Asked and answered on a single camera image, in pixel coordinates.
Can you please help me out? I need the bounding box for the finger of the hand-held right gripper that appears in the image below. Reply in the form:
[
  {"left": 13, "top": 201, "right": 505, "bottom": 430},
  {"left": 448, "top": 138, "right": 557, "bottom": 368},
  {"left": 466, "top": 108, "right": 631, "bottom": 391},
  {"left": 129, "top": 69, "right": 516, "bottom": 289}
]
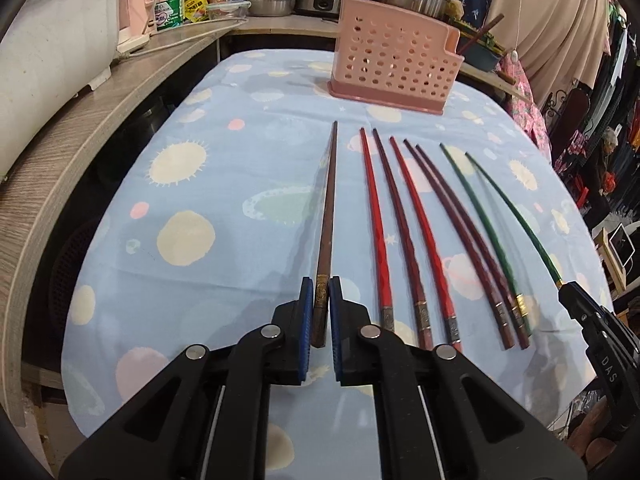
[{"left": 559, "top": 282, "right": 608, "bottom": 331}]

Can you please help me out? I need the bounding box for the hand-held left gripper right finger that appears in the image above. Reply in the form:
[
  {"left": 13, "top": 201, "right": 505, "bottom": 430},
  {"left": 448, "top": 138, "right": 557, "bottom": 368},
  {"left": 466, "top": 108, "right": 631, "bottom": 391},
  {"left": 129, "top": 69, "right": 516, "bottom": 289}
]
[{"left": 328, "top": 276, "right": 585, "bottom": 480}]

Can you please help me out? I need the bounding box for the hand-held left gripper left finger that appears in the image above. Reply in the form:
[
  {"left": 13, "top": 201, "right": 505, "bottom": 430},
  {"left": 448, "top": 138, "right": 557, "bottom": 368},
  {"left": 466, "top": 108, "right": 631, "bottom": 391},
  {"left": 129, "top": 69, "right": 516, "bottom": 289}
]
[{"left": 59, "top": 276, "right": 315, "bottom": 480}]

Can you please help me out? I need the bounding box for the dark maroon chopstick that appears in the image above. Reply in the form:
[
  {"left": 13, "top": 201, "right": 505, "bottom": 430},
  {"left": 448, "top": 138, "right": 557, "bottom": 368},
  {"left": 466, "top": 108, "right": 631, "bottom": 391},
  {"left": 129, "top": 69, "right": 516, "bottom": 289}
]
[
  {"left": 415, "top": 144, "right": 531, "bottom": 351},
  {"left": 372, "top": 128, "right": 432, "bottom": 350},
  {"left": 403, "top": 139, "right": 516, "bottom": 352}
]

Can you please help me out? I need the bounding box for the green chopstick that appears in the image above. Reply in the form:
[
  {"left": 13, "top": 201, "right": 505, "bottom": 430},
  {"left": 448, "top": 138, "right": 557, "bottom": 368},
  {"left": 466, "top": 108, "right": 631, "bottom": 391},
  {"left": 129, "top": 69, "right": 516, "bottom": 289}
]
[
  {"left": 465, "top": 153, "right": 566, "bottom": 291},
  {"left": 439, "top": 143, "right": 533, "bottom": 337}
]

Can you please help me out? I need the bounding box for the brown chopstick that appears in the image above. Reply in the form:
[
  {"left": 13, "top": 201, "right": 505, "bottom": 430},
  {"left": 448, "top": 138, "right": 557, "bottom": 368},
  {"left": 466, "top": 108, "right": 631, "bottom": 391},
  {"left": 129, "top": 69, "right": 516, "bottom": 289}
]
[{"left": 310, "top": 120, "right": 339, "bottom": 349}]

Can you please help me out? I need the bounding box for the red chopstick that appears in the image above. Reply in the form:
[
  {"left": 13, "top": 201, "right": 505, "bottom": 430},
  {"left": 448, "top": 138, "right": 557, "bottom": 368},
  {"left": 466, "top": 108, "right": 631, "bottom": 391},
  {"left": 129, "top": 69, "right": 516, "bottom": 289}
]
[
  {"left": 389, "top": 136, "right": 463, "bottom": 354},
  {"left": 358, "top": 128, "right": 397, "bottom": 333}
]

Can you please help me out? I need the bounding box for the pink perforated utensil holder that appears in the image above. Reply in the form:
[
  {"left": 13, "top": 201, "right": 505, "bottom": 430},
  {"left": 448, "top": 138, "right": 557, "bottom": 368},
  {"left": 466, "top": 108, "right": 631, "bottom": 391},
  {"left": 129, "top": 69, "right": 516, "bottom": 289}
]
[{"left": 327, "top": 0, "right": 461, "bottom": 116}]

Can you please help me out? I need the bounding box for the white box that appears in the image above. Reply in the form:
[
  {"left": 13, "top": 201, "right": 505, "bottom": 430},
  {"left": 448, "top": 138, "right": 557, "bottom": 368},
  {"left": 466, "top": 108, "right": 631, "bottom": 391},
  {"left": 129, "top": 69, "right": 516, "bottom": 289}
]
[{"left": 592, "top": 222, "right": 636, "bottom": 291}]

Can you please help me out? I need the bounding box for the blue printed tablecloth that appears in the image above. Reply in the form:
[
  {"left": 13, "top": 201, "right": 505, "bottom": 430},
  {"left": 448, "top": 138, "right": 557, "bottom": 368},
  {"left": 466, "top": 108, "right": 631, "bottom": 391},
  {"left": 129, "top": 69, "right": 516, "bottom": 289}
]
[{"left": 60, "top": 50, "right": 616, "bottom": 480}]

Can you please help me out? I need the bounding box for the dark ornate chair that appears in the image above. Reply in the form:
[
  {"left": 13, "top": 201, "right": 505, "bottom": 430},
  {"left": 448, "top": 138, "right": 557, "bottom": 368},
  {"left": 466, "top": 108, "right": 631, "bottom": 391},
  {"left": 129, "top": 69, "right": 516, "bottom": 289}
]
[{"left": 547, "top": 82, "right": 591, "bottom": 161}]

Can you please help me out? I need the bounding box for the pink floral garment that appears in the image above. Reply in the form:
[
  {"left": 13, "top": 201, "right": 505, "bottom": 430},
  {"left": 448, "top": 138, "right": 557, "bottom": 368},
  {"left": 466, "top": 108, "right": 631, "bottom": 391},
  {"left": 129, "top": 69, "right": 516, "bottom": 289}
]
[{"left": 497, "top": 52, "right": 553, "bottom": 161}]

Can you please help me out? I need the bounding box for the rack of hanging clothes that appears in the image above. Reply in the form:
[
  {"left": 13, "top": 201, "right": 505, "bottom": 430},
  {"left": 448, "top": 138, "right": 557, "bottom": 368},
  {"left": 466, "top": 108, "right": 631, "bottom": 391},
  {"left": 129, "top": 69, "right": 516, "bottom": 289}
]
[{"left": 550, "top": 0, "right": 640, "bottom": 161}]

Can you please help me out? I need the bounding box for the blue pot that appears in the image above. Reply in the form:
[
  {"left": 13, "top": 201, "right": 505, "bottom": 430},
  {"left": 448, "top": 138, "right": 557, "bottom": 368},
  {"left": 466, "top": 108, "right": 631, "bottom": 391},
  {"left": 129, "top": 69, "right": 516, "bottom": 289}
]
[{"left": 457, "top": 35, "right": 503, "bottom": 73}]

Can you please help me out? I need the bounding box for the beige curtain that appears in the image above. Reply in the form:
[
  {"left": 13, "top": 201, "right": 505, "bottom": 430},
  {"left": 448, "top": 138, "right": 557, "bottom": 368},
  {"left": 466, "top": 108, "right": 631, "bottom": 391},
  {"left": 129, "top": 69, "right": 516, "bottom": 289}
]
[{"left": 482, "top": 0, "right": 613, "bottom": 111}]

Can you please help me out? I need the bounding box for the brown wooden stick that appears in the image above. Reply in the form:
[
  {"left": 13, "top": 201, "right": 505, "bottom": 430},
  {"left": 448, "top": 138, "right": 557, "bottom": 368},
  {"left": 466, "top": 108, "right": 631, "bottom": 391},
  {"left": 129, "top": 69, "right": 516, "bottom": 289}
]
[{"left": 457, "top": 14, "right": 505, "bottom": 56}]

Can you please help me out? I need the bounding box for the green yellow bowl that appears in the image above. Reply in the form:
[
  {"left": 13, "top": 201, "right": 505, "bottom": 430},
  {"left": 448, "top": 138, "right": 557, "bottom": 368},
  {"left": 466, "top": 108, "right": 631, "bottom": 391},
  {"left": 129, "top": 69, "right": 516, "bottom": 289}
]
[{"left": 447, "top": 12, "right": 501, "bottom": 53}]

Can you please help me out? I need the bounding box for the glass food container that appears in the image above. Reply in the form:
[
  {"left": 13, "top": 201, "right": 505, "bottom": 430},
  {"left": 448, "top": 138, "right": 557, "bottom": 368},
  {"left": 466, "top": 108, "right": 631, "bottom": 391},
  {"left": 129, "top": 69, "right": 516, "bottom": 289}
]
[{"left": 204, "top": 0, "right": 251, "bottom": 22}]

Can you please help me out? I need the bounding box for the green tin can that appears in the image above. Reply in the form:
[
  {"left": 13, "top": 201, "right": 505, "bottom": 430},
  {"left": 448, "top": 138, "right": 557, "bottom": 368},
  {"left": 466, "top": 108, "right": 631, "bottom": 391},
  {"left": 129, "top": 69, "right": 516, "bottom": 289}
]
[{"left": 152, "top": 0, "right": 185, "bottom": 29}]

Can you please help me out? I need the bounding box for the pink kettle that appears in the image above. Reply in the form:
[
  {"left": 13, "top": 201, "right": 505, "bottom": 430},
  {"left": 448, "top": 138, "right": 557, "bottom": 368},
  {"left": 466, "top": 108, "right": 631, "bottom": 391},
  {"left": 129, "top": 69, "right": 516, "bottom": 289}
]
[{"left": 119, "top": 0, "right": 168, "bottom": 56}]

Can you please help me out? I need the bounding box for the white dish rack blue lid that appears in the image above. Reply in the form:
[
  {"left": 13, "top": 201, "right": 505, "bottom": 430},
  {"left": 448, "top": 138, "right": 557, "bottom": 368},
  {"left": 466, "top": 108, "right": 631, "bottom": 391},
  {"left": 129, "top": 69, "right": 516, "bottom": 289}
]
[{"left": 0, "top": 0, "right": 128, "bottom": 178}]

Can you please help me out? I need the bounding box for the white pull cord switch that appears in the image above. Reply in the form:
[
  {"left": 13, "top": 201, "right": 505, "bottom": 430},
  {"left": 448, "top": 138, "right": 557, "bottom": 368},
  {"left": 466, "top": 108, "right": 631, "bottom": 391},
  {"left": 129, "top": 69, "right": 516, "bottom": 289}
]
[{"left": 511, "top": 0, "right": 526, "bottom": 62}]

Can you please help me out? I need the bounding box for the white cable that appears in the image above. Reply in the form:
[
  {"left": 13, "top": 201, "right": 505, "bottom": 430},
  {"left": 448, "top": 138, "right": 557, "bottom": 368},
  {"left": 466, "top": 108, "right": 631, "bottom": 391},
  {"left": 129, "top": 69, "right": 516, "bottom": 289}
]
[{"left": 117, "top": 16, "right": 249, "bottom": 61}]

